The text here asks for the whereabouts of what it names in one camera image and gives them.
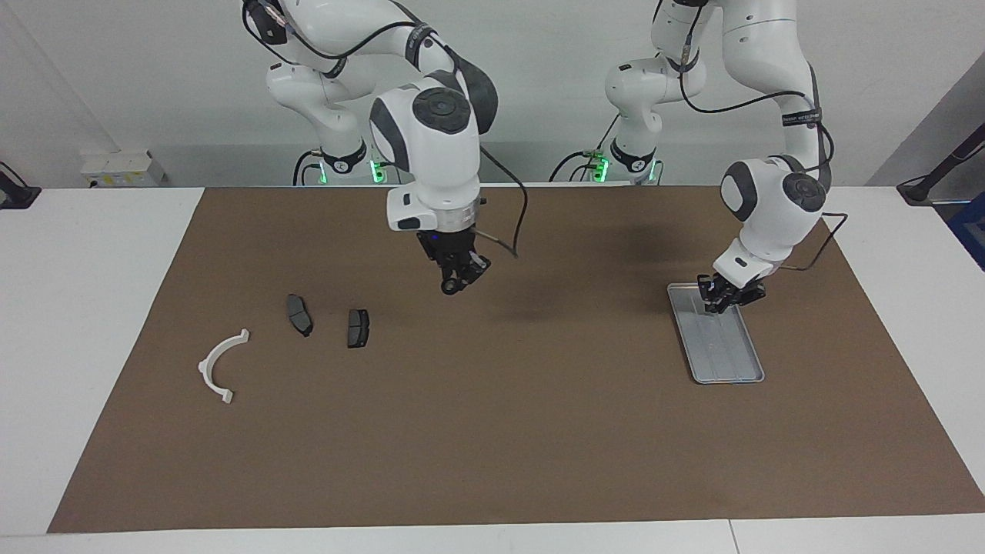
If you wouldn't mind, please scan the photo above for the silver metal tray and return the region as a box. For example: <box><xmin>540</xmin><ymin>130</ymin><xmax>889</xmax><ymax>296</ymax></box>
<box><xmin>666</xmin><ymin>282</ymin><xmax>766</xmax><ymax>385</ymax></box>

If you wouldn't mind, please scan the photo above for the elongated dark brake pad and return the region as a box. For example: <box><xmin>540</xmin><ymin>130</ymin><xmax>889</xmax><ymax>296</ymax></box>
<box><xmin>285</xmin><ymin>294</ymin><xmax>314</xmax><ymax>338</ymax></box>

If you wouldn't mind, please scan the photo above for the brown table mat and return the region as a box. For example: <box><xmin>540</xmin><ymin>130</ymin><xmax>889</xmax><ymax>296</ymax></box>
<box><xmin>48</xmin><ymin>185</ymin><xmax>985</xmax><ymax>533</ymax></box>

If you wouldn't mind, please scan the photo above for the black stand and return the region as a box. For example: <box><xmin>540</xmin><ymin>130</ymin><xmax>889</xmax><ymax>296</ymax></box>
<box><xmin>897</xmin><ymin>123</ymin><xmax>985</xmax><ymax>205</ymax></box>
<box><xmin>0</xmin><ymin>162</ymin><xmax>41</xmax><ymax>210</ymax></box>

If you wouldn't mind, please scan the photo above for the blue crate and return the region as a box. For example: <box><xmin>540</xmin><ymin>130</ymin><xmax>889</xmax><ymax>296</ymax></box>
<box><xmin>948</xmin><ymin>192</ymin><xmax>985</xmax><ymax>270</ymax></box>

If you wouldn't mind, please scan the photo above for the white power strip box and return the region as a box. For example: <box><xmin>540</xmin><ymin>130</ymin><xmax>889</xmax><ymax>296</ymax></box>
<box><xmin>81</xmin><ymin>150</ymin><xmax>166</xmax><ymax>188</ymax></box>

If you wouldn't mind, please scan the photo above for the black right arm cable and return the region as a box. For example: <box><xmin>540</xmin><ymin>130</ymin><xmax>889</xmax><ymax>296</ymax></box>
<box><xmin>242</xmin><ymin>0</ymin><xmax>529</xmax><ymax>260</ymax></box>

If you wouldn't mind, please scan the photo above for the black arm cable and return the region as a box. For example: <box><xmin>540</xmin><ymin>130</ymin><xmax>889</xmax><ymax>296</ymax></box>
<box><xmin>242</xmin><ymin>0</ymin><xmax>529</xmax><ymax>260</ymax></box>
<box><xmin>677</xmin><ymin>0</ymin><xmax>850</xmax><ymax>272</ymax></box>

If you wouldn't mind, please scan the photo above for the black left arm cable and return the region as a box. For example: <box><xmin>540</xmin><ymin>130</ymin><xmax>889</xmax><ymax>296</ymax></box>
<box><xmin>677</xmin><ymin>0</ymin><xmax>850</xmax><ymax>272</ymax></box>

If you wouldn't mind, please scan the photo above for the black base cable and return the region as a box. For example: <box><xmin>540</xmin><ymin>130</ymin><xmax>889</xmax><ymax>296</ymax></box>
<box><xmin>292</xmin><ymin>149</ymin><xmax>326</xmax><ymax>186</ymax></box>
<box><xmin>549</xmin><ymin>115</ymin><xmax>620</xmax><ymax>183</ymax></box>

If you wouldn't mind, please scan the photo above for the white semicircular bracket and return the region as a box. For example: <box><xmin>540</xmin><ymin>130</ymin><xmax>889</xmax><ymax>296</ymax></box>
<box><xmin>198</xmin><ymin>329</ymin><xmax>251</xmax><ymax>405</ymax></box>

